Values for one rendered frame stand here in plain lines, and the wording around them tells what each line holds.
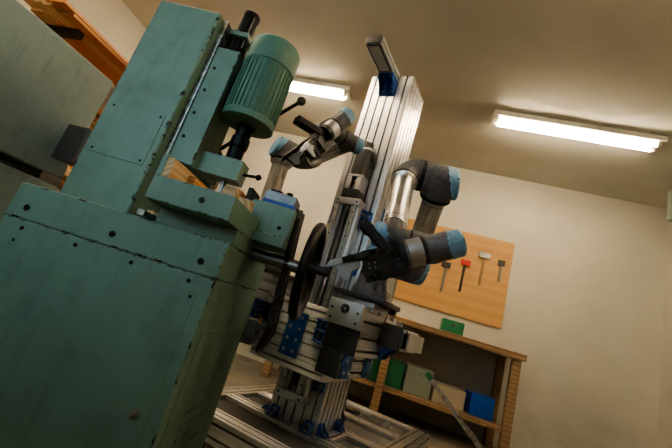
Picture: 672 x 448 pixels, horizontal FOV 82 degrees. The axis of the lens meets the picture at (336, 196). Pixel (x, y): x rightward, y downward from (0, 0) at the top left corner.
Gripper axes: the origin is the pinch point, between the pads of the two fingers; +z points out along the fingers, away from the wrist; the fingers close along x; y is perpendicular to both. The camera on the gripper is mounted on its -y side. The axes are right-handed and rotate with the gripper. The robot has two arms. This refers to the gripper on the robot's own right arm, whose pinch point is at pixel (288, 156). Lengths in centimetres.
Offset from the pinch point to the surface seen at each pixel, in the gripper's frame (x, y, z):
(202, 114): -3.1, -27.1, 18.7
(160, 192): -25, -15, 49
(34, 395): -10, 5, 93
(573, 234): 73, 259, -274
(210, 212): -33, -5, 45
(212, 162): -3.9, -13.5, 26.1
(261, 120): -13.4, -15.4, 8.6
